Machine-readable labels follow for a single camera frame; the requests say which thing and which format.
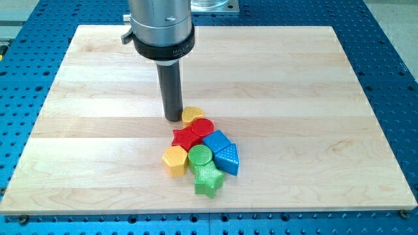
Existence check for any red star block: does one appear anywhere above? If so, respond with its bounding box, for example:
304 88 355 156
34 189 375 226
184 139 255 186
172 127 201 151

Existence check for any blue cube block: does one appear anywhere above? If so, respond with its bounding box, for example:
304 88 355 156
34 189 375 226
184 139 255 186
202 130 232 153

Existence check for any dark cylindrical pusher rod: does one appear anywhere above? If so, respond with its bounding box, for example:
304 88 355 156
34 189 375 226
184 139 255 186
156 60 183 122

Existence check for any black tool mounting collar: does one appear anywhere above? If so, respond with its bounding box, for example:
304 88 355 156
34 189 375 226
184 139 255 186
121 24 195 61

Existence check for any blue triangle block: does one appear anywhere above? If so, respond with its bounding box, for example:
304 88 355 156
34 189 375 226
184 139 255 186
214 144 240 176

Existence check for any green round block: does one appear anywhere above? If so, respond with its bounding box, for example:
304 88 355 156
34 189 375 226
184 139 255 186
188 144 213 174

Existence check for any yellow hexagon block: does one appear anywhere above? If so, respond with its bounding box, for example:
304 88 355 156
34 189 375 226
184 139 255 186
162 146 189 178

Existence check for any red round block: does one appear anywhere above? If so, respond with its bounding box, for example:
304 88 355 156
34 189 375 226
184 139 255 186
191 118 214 138

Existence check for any green star block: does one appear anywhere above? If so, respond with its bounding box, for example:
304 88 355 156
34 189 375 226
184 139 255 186
194 161 225 199

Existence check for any wooden board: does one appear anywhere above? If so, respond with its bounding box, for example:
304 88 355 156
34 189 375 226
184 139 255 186
1 25 417 215

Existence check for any blue perforated table plate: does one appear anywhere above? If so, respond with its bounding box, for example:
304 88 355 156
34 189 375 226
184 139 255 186
1 0 417 234

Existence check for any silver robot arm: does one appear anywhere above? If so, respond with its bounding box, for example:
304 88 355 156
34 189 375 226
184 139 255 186
121 0 195 122

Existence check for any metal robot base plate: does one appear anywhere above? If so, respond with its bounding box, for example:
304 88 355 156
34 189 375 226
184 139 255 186
191 0 240 15

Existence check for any yellow heart block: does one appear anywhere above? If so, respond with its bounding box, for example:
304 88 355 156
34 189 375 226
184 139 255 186
181 106 204 128

